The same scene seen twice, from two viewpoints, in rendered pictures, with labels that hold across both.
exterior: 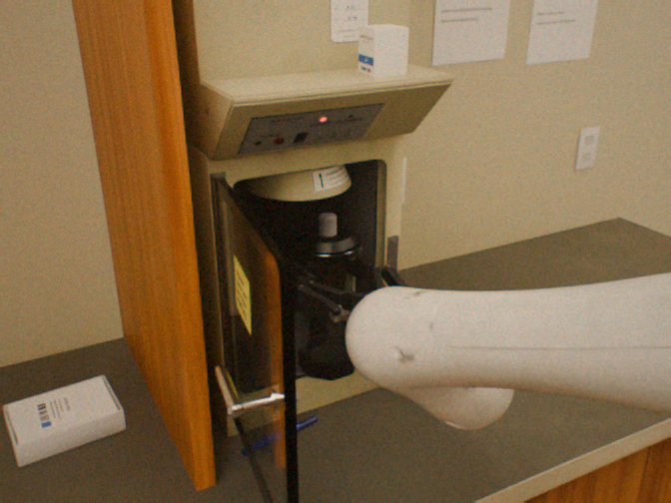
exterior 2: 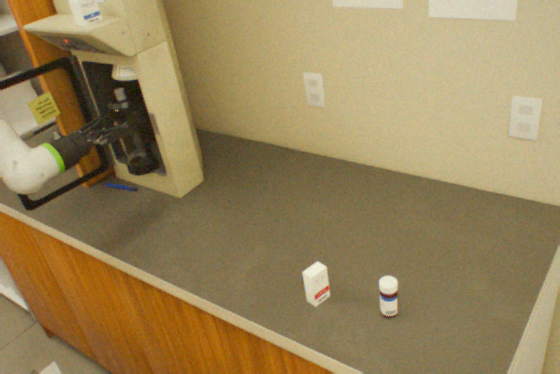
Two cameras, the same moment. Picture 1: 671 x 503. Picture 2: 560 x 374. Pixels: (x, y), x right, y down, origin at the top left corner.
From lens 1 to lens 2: 174 cm
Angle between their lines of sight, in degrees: 61
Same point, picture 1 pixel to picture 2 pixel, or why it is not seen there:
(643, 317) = not seen: outside the picture
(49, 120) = not seen: hidden behind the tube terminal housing
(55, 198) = not seen: hidden behind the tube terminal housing
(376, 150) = (128, 61)
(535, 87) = (445, 40)
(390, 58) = (78, 16)
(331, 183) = (123, 73)
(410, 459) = (118, 223)
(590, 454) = (145, 273)
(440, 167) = (354, 89)
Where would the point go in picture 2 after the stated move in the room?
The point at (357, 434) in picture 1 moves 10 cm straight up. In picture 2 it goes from (131, 204) to (121, 177)
